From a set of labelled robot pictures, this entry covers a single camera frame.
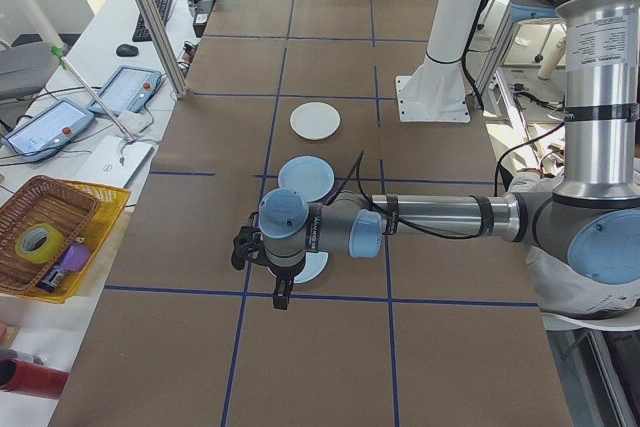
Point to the yellow plastic basket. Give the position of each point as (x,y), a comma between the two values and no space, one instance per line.
(107,217)

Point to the brown wicker basket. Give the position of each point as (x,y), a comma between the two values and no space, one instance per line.
(40,212)

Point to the metal bar V-shaped frame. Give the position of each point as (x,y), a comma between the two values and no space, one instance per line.
(507,117)

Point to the black box with white label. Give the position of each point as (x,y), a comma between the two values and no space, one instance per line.
(201,17)

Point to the dark blue stamp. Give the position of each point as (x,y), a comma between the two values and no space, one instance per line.
(50,279)

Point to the black keyboard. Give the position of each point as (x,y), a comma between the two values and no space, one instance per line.
(154,17)

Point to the yellow-green tape roll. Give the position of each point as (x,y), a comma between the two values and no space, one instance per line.
(39,245)

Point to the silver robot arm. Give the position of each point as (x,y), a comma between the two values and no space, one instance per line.
(435,212)

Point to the light blue round plate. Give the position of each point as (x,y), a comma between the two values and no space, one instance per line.
(306,174)
(314,267)

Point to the red tube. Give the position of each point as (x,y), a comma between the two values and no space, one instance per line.
(35,378)

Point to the person in white hoodie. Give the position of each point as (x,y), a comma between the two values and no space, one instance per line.
(550,292)

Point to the white round plate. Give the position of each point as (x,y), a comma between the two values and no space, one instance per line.
(315,120)

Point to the grey chair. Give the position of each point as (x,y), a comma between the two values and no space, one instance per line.
(22,69)

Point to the blue teach pendant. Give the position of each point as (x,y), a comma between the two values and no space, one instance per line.
(47,129)
(127,89)

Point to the metal rod with green tape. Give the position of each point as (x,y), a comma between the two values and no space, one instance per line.
(90,92)

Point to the white cylinder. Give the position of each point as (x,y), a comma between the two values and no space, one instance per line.
(550,59)

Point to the white camera mast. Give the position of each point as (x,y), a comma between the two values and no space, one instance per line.
(450,2)

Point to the purple box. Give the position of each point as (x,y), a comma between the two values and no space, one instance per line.
(75,257)

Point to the white mast base plate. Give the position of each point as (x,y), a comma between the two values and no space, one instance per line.
(435,118)

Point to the white chair seat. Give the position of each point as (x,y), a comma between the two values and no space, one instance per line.
(590,323)

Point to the white laptop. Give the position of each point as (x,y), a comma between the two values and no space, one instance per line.
(112,162)

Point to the black computer mouse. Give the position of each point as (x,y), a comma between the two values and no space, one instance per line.
(126,50)

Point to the aluminium profile post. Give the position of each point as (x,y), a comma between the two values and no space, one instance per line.
(150,12)

